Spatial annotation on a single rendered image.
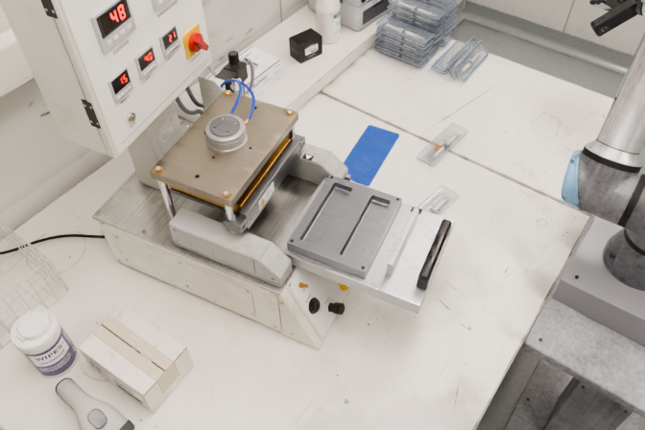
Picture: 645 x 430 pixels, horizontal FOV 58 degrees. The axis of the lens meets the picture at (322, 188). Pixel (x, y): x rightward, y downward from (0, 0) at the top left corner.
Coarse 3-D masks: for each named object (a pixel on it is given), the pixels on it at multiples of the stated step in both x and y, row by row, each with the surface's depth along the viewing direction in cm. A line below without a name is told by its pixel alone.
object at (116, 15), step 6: (120, 6) 94; (108, 12) 92; (114, 12) 93; (120, 12) 94; (126, 12) 95; (102, 18) 91; (108, 18) 92; (114, 18) 93; (120, 18) 95; (108, 24) 93; (114, 24) 94; (108, 30) 93
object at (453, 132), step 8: (448, 128) 167; (456, 128) 167; (464, 128) 167; (440, 136) 165; (448, 136) 165; (456, 136) 165; (432, 144) 163; (440, 144) 163; (448, 144) 163; (424, 152) 161; (432, 152) 161; (440, 152) 161; (432, 160) 158
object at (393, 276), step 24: (408, 216) 120; (432, 216) 120; (384, 240) 116; (408, 240) 116; (432, 240) 116; (312, 264) 112; (384, 264) 112; (408, 264) 112; (360, 288) 111; (384, 288) 108; (408, 288) 108
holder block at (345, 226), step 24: (336, 192) 123; (360, 192) 121; (312, 216) 117; (336, 216) 117; (360, 216) 117; (384, 216) 117; (288, 240) 113; (312, 240) 115; (336, 240) 113; (360, 240) 115; (336, 264) 110; (360, 264) 109
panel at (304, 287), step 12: (300, 276) 118; (312, 276) 121; (288, 288) 115; (300, 288) 118; (312, 288) 121; (324, 288) 125; (336, 288) 129; (348, 288) 133; (300, 300) 118; (324, 300) 125; (336, 300) 129; (312, 312) 121; (324, 312) 125; (312, 324) 121; (324, 324) 125; (324, 336) 125
